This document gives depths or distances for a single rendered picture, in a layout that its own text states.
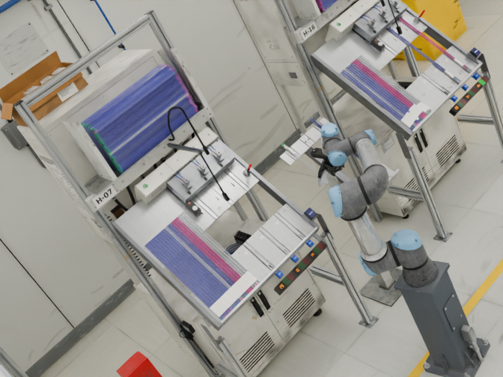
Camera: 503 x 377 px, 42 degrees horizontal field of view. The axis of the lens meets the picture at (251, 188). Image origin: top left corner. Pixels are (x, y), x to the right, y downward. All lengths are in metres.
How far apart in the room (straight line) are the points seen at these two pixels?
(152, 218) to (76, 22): 1.83
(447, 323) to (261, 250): 0.89
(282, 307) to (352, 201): 1.25
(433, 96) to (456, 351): 1.41
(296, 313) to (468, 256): 0.99
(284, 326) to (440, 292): 1.03
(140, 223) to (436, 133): 2.01
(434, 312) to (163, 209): 1.33
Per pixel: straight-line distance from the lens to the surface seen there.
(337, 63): 3.74
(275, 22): 3.80
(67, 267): 4.74
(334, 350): 3.63
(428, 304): 2.96
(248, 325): 3.49
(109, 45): 3.09
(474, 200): 4.18
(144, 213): 3.18
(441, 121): 4.29
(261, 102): 5.35
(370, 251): 2.75
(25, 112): 2.96
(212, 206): 3.20
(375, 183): 2.50
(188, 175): 3.20
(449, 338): 3.10
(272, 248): 3.13
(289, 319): 3.66
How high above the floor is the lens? 2.50
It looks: 28 degrees down
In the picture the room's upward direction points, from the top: 29 degrees counter-clockwise
